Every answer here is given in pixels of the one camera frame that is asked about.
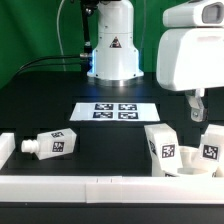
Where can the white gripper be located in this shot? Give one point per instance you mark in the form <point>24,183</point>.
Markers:
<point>191,59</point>

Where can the white marker sheet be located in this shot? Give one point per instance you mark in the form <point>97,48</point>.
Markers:
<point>98,111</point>

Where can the white front fence bar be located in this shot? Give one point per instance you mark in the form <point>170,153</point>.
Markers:
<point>90,189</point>

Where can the white fence bar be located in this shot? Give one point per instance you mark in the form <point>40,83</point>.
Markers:
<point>90,189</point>
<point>7,146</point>

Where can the white left fence bar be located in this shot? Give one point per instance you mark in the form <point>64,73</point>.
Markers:
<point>7,146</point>

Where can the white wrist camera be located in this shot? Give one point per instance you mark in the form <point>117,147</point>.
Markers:
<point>195,13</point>

